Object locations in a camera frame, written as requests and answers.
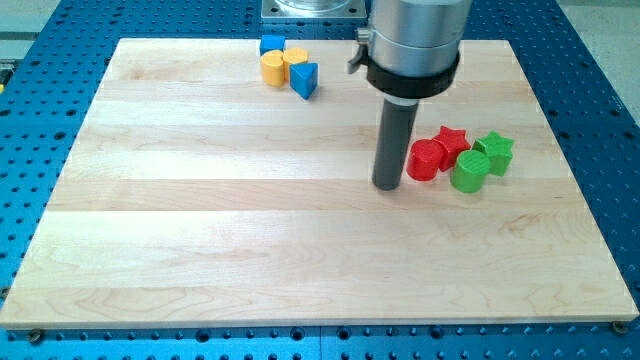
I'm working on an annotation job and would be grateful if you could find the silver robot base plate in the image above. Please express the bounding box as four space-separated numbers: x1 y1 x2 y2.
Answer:
261 0 367 20

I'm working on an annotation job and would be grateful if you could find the light wooden board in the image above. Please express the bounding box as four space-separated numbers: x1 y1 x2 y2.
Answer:
1 38 638 329

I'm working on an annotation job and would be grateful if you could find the blue triangle block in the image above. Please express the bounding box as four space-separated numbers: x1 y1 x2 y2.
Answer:
289 63 319 100

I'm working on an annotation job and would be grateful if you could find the green star block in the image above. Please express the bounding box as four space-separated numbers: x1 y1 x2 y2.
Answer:
472 131 515 177

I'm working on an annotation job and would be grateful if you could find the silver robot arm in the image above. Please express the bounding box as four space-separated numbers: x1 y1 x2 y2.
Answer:
347 0 472 99

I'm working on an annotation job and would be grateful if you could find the yellow hexagon block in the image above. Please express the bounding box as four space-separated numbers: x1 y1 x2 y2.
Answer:
282 47 309 81

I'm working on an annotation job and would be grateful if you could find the red star block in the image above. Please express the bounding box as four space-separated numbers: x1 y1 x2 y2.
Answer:
433 125 471 172

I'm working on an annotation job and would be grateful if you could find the yellow heart block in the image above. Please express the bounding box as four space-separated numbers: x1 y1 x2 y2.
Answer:
260 50 285 87

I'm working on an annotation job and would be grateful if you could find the red cylinder block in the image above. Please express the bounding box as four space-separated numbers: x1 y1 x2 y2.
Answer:
406 139 444 181

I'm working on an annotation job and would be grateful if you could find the green cylinder block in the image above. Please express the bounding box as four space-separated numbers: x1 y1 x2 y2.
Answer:
450 150 491 193

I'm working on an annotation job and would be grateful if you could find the blue cube block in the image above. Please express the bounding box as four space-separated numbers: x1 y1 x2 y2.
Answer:
259 34 286 55

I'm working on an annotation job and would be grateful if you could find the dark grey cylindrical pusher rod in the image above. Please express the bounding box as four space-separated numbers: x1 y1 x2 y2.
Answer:
372 95 419 191

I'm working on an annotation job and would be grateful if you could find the blue perforated metal table plate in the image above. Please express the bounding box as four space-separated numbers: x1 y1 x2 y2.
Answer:
1 0 639 359

